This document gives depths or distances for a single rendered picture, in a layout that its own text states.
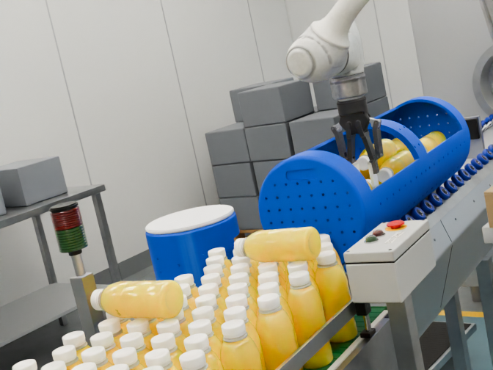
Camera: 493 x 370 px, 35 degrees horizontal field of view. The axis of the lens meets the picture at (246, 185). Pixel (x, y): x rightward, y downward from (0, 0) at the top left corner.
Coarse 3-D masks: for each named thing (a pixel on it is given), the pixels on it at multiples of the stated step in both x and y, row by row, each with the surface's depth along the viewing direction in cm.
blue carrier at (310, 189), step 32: (384, 128) 216; (416, 128) 260; (448, 128) 254; (288, 160) 187; (320, 160) 183; (416, 160) 212; (448, 160) 233; (288, 192) 189; (320, 192) 185; (352, 192) 181; (384, 192) 191; (416, 192) 211; (288, 224) 192; (320, 224) 187; (352, 224) 183
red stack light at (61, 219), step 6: (72, 210) 169; (78, 210) 171; (54, 216) 169; (60, 216) 168; (66, 216) 168; (72, 216) 169; (78, 216) 171; (54, 222) 169; (60, 222) 169; (66, 222) 169; (72, 222) 169; (78, 222) 170; (54, 228) 170; (60, 228) 169; (66, 228) 169
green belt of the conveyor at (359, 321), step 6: (372, 306) 174; (378, 306) 173; (384, 306) 172; (372, 312) 171; (378, 312) 170; (354, 318) 170; (360, 318) 169; (372, 318) 168; (360, 324) 165; (360, 330) 162; (330, 342) 159; (348, 342) 157; (336, 348) 156; (342, 348) 155; (336, 354) 153; (324, 366) 148
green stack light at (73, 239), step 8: (56, 232) 170; (64, 232) 169; (72, 232) 169; (80, 232) 170; (56, 240) 171; (64, 240) 169; (72, 240) 169; (80, 240) 170; (64, 248) 170; (72, 248) 170; (80, 248) 170
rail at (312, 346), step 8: (352, 304) 157; (344, 312) 153; (352, 312) 156; (328, 320) 149; (336, 320) 150; (344, 320) 153; (320, 328) 146; (328, 328) 147; (336, 328) 150; (312, 336) 143; (320, 336) 144; (328, 336) 147; (304, 344) 140; (312, 344) 142; (320, 344) 144; (296, 352) 137; (304, 352) 139; (312, 352) 141; (288, 360) 134; (296, 360) 137; (304, 360) 139; (280, 368) 132; (288, 368) 134; (296, 368) 136
